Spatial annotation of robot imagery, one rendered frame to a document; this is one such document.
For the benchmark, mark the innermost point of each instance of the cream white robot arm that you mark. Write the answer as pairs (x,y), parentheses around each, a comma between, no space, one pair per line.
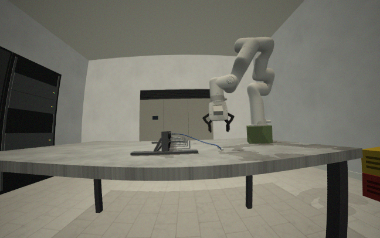
(246,49)

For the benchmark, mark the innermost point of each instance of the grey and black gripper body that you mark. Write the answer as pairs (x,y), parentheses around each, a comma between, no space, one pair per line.
(218,117)

